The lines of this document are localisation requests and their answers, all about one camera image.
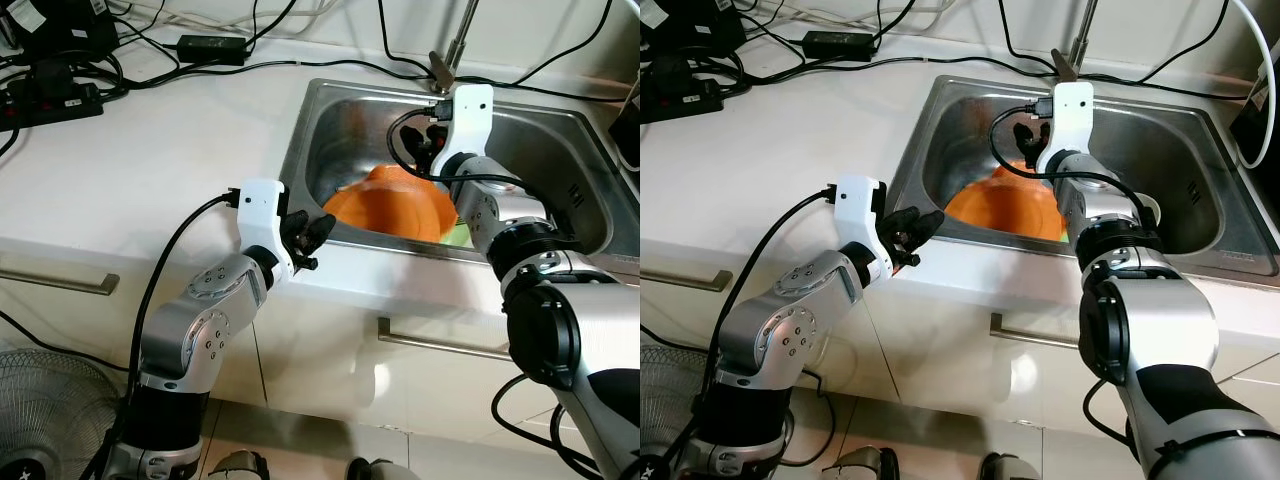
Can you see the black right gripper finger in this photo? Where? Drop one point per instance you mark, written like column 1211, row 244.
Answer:
column 440, row 158
column 1021, row 142
column 1040, row 146
column 424, row 150

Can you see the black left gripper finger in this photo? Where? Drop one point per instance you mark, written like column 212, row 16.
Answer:
column 300, row 222
column 903, row 220
column 318, row 234
column 925, row 230

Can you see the orange plastic bowl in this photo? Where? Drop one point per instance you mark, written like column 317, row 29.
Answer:
column 390, row 178
column 1015, row 175

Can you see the orange plastic plate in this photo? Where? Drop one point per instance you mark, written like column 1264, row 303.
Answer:
column 400, row 220
column 1000, row 215

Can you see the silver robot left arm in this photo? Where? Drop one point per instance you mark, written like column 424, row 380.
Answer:
column 800, row 320
column 200, row 320

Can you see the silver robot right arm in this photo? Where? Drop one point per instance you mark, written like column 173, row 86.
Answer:
column 600, row 320
column 1170, row 330

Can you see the green plastic plate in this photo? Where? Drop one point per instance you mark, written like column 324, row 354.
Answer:
column 458, row 238

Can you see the stainless steel faucet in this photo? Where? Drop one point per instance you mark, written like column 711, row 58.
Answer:
column 1083, row 25
column 465, row 30

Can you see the stainless steel sink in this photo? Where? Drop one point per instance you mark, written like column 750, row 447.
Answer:
column 1170, row 150
column 540, row 140

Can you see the black power brick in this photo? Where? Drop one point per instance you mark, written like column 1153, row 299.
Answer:
column 840, row 44
column 212, row 48

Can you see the black box device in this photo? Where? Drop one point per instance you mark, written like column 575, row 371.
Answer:
column 1255, row 110
column 628, row 120

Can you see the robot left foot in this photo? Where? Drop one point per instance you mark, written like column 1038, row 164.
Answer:
column 238, row 467
column 865, row 465

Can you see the black power strip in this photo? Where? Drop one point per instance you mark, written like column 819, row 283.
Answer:
column 50, row 103
column 680, row 98

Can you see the black device white labels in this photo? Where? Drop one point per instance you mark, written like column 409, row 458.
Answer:
column 60, row 30
column 690, row 25

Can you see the grey floor fan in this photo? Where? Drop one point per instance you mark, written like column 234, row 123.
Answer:
column 50, row 410
column 670, row 410

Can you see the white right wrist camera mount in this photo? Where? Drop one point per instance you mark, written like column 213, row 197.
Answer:
column 1070, row 112
column 472, row 115

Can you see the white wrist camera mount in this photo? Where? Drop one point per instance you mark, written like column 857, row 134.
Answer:
column 858, row 210
column 1070, row 112
column 262, row 215
column 472, row 115

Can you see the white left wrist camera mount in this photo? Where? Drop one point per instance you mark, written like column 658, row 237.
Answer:
column 858, row 210
column 262, row 215

